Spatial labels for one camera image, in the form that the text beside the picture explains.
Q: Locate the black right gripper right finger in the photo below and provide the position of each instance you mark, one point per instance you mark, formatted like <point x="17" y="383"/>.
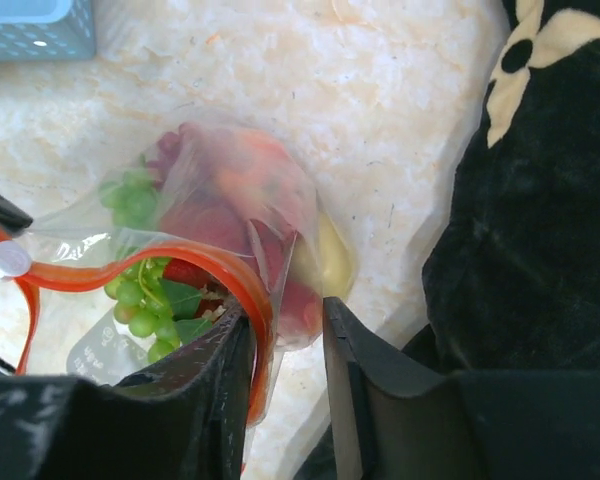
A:
<point x="394" y="418"/>

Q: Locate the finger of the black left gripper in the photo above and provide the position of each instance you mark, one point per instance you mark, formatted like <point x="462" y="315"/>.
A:
<point x="12" y="218"/>

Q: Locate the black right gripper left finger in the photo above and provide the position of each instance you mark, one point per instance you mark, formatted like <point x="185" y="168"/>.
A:
<point x="183" y="417"/>

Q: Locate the green grape bunch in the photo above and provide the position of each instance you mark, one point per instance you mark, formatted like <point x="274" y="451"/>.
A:
<point x="141" y="304"/>

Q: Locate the light blue plastic basket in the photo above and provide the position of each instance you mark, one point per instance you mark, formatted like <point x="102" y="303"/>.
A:
<point x="46" y="30"/>

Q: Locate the yellow pear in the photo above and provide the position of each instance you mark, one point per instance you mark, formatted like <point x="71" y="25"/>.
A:
<point x="326" y="263"/>

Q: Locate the purple grape bunch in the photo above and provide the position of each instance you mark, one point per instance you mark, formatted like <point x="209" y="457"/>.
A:
<point x="173" y="151"/>

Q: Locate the clear zip bag orange zipper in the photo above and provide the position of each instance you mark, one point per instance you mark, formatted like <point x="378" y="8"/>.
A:
<point x="236" y="213"/>

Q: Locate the red strawberry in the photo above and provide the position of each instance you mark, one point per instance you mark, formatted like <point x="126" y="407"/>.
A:
<point x="180" y="271"/>

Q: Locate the black floral pillow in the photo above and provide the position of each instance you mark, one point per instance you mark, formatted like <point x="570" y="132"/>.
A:
<point x="514" y="280"/>

